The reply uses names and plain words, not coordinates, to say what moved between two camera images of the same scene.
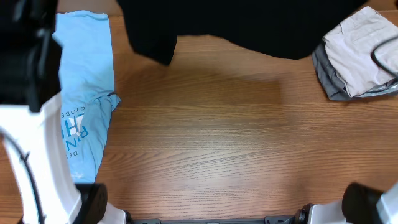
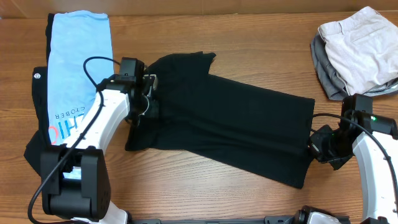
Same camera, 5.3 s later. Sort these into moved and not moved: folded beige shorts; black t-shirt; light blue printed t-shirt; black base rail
Moved: black t-shirt
Not moved: black base rail; folded beige shorts; light blue printed t-shirt
